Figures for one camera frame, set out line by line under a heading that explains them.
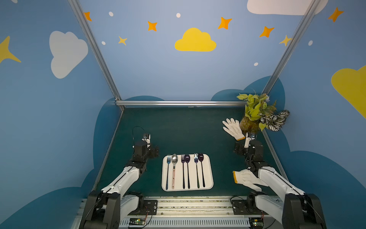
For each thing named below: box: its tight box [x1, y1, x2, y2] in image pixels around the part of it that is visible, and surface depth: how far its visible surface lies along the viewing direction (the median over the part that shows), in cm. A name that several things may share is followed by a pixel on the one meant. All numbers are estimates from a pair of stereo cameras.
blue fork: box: [165, 154, 172, 190], surface depth 92 cm
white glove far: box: [222, 117, 246, 141], surface depth 110 cm
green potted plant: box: [236, 93, 277, 136], surface depth 97 cm
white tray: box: [161, 154, 214, 192], surface depth 88 cm
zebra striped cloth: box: [260, 109, 290, 132], surface depth 85 cm
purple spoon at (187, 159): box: [184, 154, 191, 189], surface depth 92 cm
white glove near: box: [232, 168, 269, 192], surface depth 85 cm
